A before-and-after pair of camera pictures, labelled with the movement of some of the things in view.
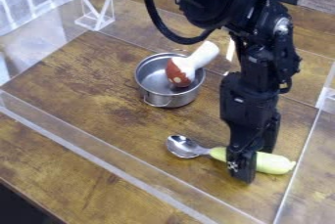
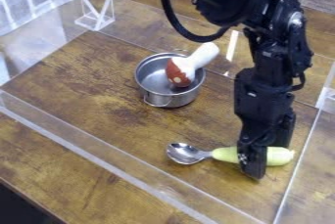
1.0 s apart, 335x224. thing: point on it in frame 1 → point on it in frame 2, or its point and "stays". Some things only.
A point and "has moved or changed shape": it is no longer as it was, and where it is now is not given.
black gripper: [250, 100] → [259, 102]
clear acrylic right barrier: [309, 202] stays
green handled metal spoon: [187, 148] has moved or changed shape
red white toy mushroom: [181, 67] stays
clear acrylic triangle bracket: [92, 19] stays
